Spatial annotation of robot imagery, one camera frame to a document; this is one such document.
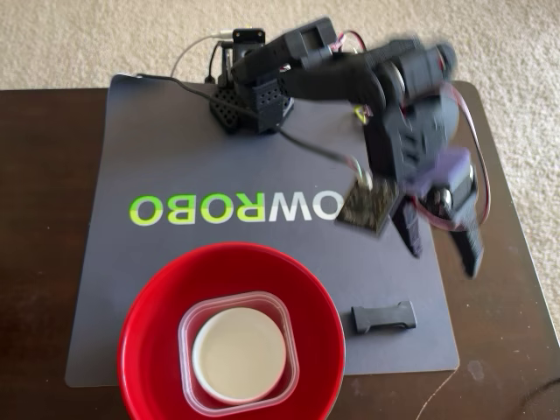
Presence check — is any red white shoulder wire bundle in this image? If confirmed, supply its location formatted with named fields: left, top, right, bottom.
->
left=334, top=30, right=368, bottom=56

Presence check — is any black perforated arm base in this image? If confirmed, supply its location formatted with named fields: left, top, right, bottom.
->
left=208, top=73, right=295, bottom=135

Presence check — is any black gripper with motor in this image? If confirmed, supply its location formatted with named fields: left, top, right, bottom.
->
left=391, top=147, right=485, bottom=279

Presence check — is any large red bowl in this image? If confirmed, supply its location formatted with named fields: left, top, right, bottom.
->
left=117, top=241, right=347, bottom=420

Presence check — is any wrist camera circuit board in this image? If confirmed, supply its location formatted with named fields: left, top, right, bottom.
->
left=334, top=177, right=400, bottom=238

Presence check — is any thin black cable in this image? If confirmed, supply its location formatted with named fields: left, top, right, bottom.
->
left=133, top=72, right=359, bottom=170

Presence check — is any small white bowl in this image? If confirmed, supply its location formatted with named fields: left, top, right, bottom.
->
left=191, top=306, right=288, bottom=404

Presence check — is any grey mat with WOWROBO print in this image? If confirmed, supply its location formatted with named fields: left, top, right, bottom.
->
left=64, top=73, right=461, bottom=389

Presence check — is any clear square plastic container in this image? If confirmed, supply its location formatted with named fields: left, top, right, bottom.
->
left=177, top=291, right=300, bottom=417

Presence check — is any red white wrist servo cable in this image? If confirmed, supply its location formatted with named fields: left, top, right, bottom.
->
left=445, top=82, right=492, bottom=229

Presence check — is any grey cable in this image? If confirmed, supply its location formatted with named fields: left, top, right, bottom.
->
left=170, top=28, right=235, bottom=78

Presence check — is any black plastic buckle piece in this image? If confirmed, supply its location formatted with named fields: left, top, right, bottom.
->
left=350, top=299, right=417, bottom=336

